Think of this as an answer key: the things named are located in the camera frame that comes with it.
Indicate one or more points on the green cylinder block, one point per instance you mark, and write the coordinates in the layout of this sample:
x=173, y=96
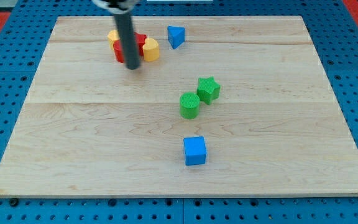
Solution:
x=189, y=105

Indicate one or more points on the blue triangle block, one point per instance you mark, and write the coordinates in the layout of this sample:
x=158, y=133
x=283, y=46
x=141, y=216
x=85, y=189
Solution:
x=176, y=36

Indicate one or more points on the blue cube block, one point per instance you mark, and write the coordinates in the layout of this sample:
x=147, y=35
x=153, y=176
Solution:
x=194, y=150

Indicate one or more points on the green star block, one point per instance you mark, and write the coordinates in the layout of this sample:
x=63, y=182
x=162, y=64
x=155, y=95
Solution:
x=208, y=90

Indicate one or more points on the red cylinder block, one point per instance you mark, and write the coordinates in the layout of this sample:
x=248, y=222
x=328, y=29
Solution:
x=118, y=51

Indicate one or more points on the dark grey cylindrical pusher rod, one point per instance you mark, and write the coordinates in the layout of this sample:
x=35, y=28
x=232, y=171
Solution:
x=123, y=20

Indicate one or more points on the red star block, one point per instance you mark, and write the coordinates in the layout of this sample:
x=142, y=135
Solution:
x=140, y=40

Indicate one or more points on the yellow block behind rod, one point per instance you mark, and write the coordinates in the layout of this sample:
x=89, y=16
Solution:
x=112, y=36

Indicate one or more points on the yellow heart block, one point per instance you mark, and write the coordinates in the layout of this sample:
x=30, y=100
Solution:
x=151, y=50

